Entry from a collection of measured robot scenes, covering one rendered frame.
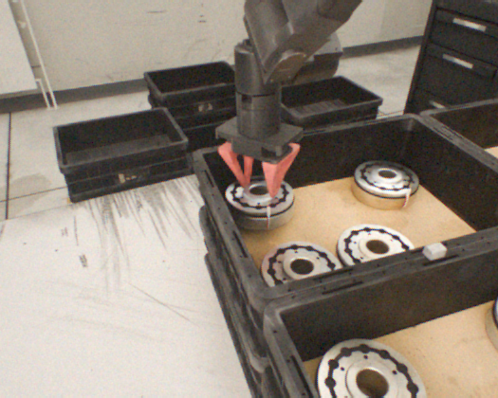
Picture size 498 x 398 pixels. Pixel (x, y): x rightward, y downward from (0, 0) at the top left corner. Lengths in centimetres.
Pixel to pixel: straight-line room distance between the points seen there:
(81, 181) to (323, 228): 90
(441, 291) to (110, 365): 45
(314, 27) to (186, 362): 47
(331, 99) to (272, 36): 151
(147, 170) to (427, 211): 92
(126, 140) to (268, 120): 114
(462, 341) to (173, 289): 43
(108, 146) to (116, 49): 176
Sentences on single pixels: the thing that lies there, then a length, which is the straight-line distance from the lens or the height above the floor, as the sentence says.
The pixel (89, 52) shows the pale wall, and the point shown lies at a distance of 327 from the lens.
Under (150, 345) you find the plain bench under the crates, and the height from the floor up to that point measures 70.
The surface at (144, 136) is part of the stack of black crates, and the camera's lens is 161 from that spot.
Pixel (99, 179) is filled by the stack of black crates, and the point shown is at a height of 52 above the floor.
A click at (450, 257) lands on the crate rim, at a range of 48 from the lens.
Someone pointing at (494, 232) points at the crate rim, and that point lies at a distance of 53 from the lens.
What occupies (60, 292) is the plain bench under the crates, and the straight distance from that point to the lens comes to 76.
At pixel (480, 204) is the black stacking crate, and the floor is 87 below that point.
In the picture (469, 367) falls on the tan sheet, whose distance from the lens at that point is 52.
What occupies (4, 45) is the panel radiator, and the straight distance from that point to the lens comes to 313.
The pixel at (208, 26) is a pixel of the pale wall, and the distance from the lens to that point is 341.
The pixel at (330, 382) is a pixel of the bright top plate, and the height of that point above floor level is 86.
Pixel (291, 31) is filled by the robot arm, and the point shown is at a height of 113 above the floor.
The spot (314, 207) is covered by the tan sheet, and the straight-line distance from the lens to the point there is 66.
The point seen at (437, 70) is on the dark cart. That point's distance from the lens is 216.
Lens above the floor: 123
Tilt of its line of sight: 38 degrees down
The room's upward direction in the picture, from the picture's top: straight up
